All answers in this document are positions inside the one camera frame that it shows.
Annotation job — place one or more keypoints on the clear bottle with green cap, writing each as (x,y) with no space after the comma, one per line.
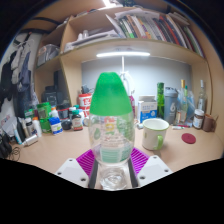
(111,96)

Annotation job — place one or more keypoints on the white LED light bar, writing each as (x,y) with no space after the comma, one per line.
(123,54)

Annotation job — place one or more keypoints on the pink carton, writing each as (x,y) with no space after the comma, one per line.
(132,103)

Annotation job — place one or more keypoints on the white bottle with blue label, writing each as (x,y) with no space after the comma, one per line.
(56,126)

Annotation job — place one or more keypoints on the clear glass bottle white cap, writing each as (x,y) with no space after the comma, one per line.
(201,98)

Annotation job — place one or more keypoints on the black box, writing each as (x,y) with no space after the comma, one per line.
(50,96)

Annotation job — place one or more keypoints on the flat round red coaster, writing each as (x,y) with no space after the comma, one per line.
(188,138)

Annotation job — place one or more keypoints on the glass bottle with gold cap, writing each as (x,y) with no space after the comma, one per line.
(183,103)

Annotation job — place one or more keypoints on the green plastic container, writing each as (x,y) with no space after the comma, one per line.
(44,111)

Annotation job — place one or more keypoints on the tall green bottle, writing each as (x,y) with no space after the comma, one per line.
(160,100)

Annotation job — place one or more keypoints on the blue and white carton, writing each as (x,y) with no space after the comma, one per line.
(147,111)

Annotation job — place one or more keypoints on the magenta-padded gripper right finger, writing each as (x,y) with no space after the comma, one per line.
(153,168)

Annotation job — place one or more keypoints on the red and white pen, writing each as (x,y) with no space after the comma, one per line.
(180,126)

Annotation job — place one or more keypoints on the red and white canister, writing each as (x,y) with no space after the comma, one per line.
(85,100)

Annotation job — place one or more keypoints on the hanging dark clothes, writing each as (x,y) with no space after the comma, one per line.
(20,73)

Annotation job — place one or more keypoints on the dark bottle with red label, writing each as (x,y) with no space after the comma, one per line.
(77,121)

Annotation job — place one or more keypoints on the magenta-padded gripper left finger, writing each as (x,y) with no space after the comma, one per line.
(71,170)

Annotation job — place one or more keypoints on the grey shaker bottle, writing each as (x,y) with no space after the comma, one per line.
(170,108)

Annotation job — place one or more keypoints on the blue plastic bag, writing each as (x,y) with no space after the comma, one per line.
(191,106)

